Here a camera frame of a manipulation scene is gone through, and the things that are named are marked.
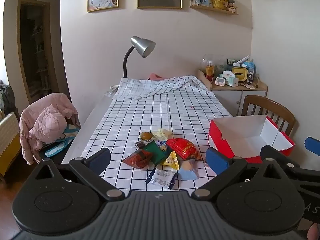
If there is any pink cushioned chair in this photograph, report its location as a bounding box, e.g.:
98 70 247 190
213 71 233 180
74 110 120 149
19 93 81 165

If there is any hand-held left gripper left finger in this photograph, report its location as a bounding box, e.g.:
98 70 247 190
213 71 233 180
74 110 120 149
31 147 125 202

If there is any orange drink bottle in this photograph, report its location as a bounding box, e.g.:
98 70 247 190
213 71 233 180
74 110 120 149
205 60 214 83

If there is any pale yellow snack packet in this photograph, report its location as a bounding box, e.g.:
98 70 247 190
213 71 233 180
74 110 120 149
151 128 174 142

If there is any white wooden cabinet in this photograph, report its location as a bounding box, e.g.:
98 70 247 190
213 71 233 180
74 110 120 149
196 69 268 117

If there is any white blue snack packet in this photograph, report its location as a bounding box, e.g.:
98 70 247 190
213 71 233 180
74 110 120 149
146 168 177 190

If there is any dark brown snack packet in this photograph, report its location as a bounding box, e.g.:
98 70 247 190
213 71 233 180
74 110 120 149
122 149 150 169

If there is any pale green tissue pack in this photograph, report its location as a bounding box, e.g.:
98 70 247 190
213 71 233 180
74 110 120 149
218 70 239 87

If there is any wooden door frame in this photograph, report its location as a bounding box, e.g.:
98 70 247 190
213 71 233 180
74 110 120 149
17 0 59 104

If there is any brown wooden chair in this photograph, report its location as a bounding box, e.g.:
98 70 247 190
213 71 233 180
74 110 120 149
242 95 296 137

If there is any silver desk lamp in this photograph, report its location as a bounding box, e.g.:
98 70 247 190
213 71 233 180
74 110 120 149
122 36 156 78

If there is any wooden wall shelf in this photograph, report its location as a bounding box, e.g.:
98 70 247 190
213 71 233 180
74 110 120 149
189 0 239 15

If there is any small blue yellow packet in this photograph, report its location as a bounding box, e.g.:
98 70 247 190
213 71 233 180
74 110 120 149
154 140 168 153

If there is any black bag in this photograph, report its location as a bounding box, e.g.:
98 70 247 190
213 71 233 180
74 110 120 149
0 80 16 111

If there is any red snack packet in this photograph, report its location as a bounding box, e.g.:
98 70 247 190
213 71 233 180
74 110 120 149
166 138 202 161

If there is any light blue cookie packet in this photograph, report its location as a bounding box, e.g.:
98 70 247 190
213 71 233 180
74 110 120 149
178 159 198 181

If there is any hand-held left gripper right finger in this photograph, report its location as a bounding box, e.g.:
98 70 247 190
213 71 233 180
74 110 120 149
191 147 292 202

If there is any red white cardboard box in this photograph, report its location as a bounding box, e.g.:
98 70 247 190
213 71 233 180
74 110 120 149
207 115 296 164

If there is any blue white bag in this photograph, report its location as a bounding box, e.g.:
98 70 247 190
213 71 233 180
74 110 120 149
45 125 80 157

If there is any blue round object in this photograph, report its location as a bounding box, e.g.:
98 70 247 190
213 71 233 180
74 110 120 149
242 60 257 80

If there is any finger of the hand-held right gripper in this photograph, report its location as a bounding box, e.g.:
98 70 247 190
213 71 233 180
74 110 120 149
260 145 320 180
304 137 320 153

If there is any person's right hand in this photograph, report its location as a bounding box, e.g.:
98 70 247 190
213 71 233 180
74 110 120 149
307 221 320 240

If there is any yellow tissue box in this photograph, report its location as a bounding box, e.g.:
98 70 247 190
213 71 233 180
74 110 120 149
231 66 248 82

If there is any white checkered tablecloth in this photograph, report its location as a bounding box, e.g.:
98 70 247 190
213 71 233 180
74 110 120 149
80 74 233 198

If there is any clear glass item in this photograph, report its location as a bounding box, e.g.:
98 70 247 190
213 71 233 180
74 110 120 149
106 84 119 97

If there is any green snack packet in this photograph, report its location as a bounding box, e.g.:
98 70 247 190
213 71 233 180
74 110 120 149
143 141 173 167

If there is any yellow cushioned chair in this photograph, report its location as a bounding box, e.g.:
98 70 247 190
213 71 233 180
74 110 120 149
0 112 22 178

